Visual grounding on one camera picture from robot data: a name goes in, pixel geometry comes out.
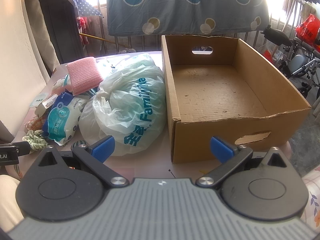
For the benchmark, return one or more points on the pink plush toy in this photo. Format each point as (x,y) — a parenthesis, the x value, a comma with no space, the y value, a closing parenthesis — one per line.
(62,85)

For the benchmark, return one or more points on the green striped ball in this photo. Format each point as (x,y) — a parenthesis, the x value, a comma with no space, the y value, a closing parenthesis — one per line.
(78,143)

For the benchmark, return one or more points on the white FamilyMart plastic bag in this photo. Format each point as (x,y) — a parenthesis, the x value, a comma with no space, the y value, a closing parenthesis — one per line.
(130,106)

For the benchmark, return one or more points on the orange striped sock bundle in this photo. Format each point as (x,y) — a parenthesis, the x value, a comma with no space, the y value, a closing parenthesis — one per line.
(34,124)

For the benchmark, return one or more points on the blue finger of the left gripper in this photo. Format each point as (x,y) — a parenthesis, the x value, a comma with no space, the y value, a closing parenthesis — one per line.
(10,152)

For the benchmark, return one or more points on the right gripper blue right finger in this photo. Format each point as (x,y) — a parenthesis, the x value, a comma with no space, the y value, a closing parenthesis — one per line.
(233,159)

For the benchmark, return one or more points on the navy polka dot cloth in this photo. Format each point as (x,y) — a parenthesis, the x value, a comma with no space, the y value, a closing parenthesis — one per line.
(83,9)

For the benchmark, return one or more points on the pink knitted cloth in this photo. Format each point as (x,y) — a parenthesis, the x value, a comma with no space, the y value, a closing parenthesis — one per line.
(84,75)

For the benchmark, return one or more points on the yellow broom stick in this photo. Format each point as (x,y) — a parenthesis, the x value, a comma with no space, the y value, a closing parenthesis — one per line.
(102,39)

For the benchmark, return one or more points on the wheelchair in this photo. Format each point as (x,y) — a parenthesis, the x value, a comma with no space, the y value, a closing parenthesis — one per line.
(299,59)

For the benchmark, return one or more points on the blue circle pattern bedsheet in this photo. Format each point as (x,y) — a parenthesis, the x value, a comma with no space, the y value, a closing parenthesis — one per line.
(198,17)

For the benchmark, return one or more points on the gold tissue pack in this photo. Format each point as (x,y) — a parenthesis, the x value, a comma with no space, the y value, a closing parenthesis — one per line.
(45,105)

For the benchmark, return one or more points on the green scrunchie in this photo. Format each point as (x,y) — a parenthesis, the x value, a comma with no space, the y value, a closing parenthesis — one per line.
(36,140)

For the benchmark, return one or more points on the black cabinet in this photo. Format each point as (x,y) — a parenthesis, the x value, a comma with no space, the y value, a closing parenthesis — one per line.
(60,19)

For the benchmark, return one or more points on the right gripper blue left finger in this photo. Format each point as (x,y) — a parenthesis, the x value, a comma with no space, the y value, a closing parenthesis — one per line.
(92,158)

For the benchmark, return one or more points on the blue white wet wipes pack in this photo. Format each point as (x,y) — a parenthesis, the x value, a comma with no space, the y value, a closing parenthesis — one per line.
(63,118)

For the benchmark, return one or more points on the brown cardboard box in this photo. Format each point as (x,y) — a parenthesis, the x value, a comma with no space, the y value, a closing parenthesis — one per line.
(221,86)

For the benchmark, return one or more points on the red plastic bag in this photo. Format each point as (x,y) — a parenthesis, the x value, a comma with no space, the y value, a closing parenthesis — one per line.
(308,30)

